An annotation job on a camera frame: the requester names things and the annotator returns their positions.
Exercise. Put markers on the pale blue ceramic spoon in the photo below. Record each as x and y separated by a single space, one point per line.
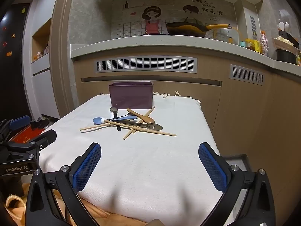
97 121

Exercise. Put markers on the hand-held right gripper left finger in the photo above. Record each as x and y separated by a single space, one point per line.
87 167

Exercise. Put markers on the black pot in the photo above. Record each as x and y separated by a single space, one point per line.
285 56

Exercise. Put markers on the wooden spoon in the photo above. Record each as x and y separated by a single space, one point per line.
147 120

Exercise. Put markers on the black refrigerator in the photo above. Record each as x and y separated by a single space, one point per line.
11 75

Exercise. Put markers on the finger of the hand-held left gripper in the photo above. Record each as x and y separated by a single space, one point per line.
45 137
21 121

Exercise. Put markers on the grey stone kitchen countertop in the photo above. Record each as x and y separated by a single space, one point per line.
141 44

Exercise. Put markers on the yellow-lid jar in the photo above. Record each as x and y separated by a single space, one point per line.
249 44

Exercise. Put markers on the black shoes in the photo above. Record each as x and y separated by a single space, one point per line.
38 123

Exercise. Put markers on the grey vent grille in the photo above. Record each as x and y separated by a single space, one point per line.
145 65
248 75

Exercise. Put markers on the white vented wall panel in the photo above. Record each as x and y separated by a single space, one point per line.
250 23

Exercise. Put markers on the wooden chopstick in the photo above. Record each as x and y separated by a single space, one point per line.
128 134
134 131
94 127

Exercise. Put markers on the clear bottle with orange cap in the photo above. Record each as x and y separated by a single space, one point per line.
264 43

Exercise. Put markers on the white tablecloth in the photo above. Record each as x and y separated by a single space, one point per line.
145 164

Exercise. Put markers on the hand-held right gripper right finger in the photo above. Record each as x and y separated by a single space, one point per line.
212 169

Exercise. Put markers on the white cabinet with niche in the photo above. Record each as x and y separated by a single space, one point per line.
44 82

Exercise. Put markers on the yellow packet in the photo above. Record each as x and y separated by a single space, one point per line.
256 46

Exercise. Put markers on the small white teal jar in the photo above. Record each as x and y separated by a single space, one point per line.
242 44

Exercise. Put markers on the black utensil holder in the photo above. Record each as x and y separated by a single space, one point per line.
290 37

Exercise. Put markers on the glass pot lid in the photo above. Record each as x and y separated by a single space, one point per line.
231 36

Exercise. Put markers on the white ball-tipped stick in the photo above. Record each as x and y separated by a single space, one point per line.
103 121

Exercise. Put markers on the white ladle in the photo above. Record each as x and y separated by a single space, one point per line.
287 25
281 25

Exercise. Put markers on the red box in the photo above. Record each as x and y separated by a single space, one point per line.
25 135

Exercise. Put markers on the cartoon wall sticker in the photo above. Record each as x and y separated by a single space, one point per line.
152 16

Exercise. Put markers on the purple plastic container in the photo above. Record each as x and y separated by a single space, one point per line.
131 96

